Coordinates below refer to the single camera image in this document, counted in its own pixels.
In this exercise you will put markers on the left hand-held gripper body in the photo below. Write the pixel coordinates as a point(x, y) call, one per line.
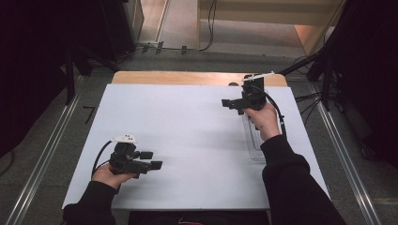
point(125, 162)

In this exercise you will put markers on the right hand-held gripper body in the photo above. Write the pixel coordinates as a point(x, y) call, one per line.
point(254, 93)

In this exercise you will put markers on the clear plastic tray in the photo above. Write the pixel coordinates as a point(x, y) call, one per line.
point(255, 146)

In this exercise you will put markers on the person's left hand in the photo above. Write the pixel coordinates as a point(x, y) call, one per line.
point(108, 176)

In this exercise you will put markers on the person's right hand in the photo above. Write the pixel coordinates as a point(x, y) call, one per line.
point(266, 122)

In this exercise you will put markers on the white board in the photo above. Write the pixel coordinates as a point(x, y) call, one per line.
point(140, 109)

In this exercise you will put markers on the wooden table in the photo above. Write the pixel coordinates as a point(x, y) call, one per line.
point(187, 78)

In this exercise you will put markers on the person's dark clothing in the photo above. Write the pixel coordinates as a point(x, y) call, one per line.
point(162, 218)

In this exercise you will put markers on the black stand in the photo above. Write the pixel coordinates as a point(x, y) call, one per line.
point(70, 81)
point(327, 81)

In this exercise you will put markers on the light wooden cabinet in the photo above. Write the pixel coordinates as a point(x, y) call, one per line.
point(266, 12)

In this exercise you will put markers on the black curtain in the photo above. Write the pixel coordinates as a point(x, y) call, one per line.
point(366, 62)
point(34, 62)

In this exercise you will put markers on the metal floor rail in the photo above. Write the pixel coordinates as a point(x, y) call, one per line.
point(347, 162)
point(47, 156)

